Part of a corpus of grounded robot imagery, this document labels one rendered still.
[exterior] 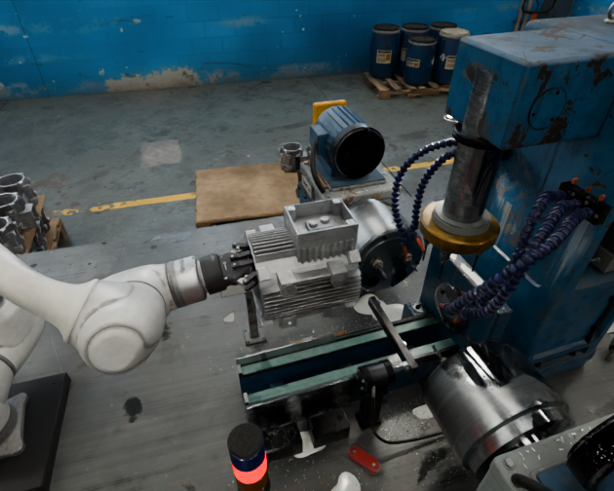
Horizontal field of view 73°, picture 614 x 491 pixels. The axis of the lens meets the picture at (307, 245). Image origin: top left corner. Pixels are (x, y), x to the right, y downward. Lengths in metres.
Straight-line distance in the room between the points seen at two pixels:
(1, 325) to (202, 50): 5.38
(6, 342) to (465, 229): 1.15
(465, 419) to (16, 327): 1.10
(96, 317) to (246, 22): 5.84
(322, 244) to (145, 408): 0.78
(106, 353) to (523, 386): 0.76
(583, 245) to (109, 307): 0.92
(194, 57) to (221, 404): 5.49
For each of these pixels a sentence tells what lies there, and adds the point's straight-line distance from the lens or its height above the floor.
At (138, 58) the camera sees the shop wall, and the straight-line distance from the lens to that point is 6.37.
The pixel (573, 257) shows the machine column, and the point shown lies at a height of 1.31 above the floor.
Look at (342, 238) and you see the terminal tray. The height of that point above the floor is 1.42.
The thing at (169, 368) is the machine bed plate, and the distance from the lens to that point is 1.40.
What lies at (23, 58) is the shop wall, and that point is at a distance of 6.62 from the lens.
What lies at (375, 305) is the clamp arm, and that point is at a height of 1.03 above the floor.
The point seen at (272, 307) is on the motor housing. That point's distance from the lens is 0.80.
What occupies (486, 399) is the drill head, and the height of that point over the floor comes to 1.14.
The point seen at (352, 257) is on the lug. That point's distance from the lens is 0.80.
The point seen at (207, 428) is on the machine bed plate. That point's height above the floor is 0.80.
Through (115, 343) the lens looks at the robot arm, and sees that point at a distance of 0.63.
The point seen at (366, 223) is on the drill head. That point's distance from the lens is 1.29.
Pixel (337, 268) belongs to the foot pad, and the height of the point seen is 1.37.
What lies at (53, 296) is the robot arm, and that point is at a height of 1.47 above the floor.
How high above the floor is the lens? 1.90
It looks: 39 degrees down
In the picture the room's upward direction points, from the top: straight up
